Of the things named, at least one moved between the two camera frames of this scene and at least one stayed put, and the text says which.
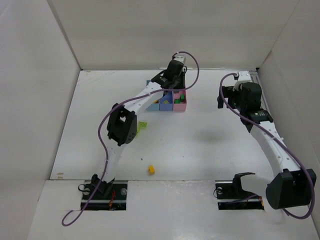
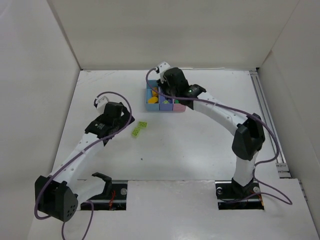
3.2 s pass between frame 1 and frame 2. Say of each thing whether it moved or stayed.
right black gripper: moved
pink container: stayed
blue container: stayed
